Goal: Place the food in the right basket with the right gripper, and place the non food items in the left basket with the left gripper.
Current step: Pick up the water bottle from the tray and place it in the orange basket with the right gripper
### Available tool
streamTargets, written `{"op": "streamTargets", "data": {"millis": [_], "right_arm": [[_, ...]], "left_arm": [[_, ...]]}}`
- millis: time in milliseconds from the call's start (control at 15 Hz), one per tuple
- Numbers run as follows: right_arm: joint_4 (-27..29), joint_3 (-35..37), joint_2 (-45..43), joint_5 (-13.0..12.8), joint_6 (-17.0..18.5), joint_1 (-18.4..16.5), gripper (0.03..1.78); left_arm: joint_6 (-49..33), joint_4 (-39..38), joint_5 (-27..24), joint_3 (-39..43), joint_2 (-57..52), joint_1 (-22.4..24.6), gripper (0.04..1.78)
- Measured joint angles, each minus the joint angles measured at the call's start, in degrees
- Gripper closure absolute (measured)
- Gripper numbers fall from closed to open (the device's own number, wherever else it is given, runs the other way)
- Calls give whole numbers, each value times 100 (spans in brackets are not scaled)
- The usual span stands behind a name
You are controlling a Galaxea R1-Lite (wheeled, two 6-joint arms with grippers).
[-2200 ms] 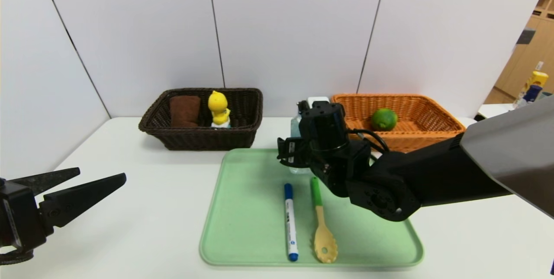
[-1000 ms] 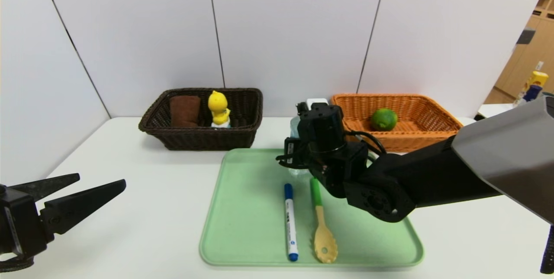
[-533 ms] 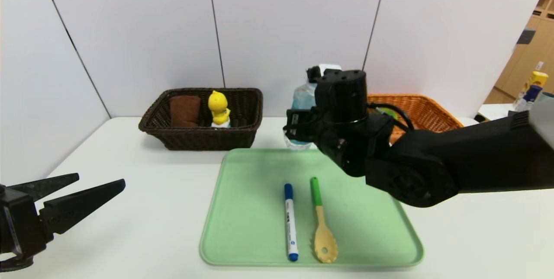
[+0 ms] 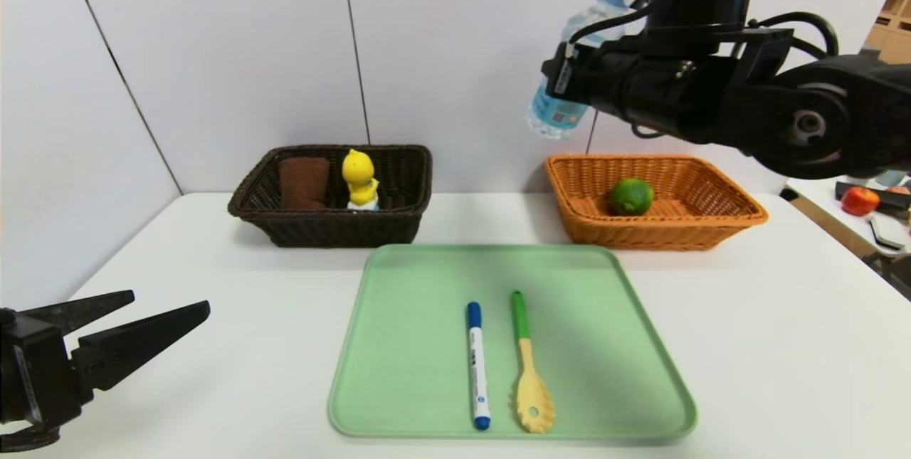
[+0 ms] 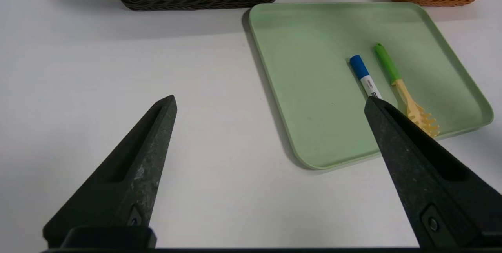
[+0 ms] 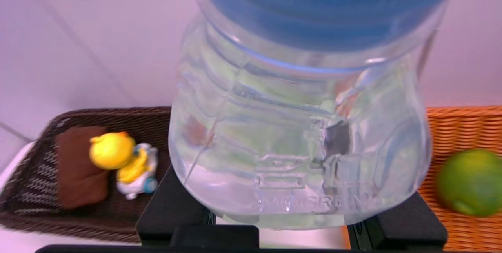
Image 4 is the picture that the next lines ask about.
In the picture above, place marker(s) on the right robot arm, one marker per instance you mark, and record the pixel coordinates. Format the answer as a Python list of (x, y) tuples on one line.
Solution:
[(818, 124)]

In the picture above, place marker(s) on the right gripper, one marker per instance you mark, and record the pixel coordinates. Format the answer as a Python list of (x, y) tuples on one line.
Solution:
[(561, 72)]

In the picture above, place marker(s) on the wooden cabinet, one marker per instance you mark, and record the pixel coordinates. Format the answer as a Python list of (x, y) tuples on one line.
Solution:
[(893, 25)]

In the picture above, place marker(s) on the blue white whiteboard marker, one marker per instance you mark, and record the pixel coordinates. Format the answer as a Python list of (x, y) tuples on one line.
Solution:
[(477, 366)]

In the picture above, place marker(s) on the black tray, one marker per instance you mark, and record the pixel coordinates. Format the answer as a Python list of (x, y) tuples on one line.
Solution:
[(895, 201)]

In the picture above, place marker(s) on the white flat device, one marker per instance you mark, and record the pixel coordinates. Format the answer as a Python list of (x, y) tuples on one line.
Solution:
[(887, 231)]

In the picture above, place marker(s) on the black table corner piece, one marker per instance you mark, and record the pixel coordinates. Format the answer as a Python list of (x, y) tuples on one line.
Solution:
[(787, 196)]

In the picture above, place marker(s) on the red apple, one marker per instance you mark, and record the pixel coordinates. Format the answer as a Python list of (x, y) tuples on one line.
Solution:
[(860, 201)]

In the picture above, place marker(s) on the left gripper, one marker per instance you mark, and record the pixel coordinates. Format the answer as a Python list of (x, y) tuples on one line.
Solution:
[(30, 377)]

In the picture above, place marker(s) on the clear water bottle blue cap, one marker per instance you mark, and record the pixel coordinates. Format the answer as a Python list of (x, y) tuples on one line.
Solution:
[(555, 117)]

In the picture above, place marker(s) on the green lime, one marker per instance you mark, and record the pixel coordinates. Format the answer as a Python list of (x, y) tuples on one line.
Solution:
[(632, 197)]

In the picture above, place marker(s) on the dark brown wicker basket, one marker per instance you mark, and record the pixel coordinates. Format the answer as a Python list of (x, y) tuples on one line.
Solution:
[(334, 228)]

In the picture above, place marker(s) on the white side table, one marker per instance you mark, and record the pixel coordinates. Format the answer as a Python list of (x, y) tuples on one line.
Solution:
[(818, 199)]

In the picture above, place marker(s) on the brown towel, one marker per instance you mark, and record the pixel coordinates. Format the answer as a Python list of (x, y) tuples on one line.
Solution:
[(304, 181)]

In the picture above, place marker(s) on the yellow duck toy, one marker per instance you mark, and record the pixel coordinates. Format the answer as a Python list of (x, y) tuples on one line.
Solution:
[(359, 171)]

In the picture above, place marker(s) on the grey blue cup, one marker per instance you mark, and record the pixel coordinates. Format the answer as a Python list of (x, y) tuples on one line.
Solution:
[(893, 178)]

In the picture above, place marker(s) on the orange wicker basket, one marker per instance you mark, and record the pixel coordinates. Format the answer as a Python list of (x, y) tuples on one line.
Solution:
[(640, 235)]

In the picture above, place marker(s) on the light green plastic tray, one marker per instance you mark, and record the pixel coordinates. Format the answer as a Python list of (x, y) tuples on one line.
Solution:
[(413, 345)]

